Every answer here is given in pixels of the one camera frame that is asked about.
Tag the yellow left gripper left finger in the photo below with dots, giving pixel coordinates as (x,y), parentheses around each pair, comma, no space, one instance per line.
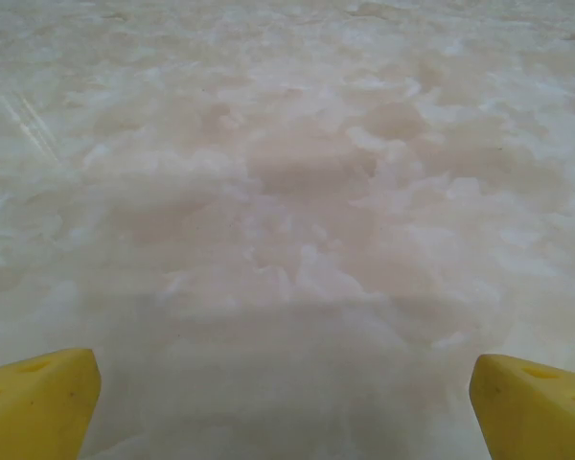
(33,407)

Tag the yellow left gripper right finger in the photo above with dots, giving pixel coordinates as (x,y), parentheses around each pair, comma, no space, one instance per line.
(536,412)

